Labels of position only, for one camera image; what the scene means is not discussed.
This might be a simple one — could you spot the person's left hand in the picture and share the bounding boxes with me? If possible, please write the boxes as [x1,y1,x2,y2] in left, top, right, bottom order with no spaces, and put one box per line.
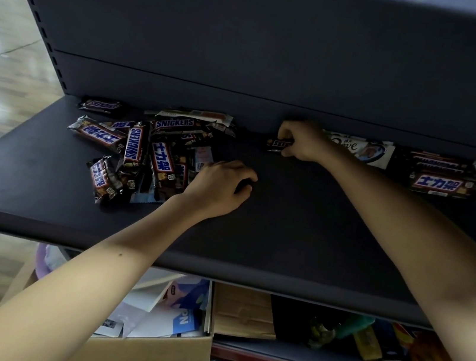
[177,152,262,229]

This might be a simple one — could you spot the teal plastic bottle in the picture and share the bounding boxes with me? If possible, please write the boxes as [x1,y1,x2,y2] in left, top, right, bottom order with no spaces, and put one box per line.
[332,312,377,344]

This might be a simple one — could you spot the dark blue carton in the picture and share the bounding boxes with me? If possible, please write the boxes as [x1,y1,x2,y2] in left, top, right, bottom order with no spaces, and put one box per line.
[367,319,410,361]

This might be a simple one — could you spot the person's right forearm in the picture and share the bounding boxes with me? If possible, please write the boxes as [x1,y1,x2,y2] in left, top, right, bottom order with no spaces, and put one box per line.
[286,139,476,361]

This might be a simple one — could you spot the person's left forearm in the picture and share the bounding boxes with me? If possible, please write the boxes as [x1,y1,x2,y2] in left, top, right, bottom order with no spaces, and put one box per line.
[0,165,213,361]

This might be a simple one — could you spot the dark grey metal shelf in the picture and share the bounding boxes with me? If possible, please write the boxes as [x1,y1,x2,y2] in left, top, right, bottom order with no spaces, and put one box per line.
[0,0,476,361]

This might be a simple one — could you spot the yellow plastic bottle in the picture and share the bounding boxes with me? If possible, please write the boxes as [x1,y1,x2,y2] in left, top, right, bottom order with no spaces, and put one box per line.
[349,323,387,361]

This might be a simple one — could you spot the cardboard box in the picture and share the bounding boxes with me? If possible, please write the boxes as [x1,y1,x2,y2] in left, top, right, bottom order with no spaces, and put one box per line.
[0,249,222,361]

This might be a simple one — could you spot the short brown chocolate bar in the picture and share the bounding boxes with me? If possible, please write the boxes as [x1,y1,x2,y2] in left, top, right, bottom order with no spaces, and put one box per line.
[265,135,295,156]

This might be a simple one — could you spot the pile of mixed chocolate bars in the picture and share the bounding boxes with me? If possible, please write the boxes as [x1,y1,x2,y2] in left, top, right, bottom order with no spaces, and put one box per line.
[56,88,241,225]

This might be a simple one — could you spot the orange plastic tub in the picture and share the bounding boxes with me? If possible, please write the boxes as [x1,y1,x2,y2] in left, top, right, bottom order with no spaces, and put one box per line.
[407,330,473,361]

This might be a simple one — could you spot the Dove bar blue white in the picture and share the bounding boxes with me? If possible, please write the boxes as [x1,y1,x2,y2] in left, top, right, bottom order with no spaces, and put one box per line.
[320,130,397,171]

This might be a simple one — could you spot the person's right hand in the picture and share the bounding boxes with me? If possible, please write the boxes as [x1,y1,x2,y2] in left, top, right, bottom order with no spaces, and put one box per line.
[274,117,335,166]

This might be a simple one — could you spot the blue printed package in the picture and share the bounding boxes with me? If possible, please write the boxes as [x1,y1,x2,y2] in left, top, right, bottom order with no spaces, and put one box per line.
[159,273,215,340]

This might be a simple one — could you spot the orange blue detergent bag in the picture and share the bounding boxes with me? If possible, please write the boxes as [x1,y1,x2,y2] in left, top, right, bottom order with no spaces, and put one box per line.
[389,323,418,351]

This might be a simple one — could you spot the purple plastic basin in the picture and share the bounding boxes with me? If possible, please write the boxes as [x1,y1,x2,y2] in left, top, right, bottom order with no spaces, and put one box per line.
[32,242,71,284]

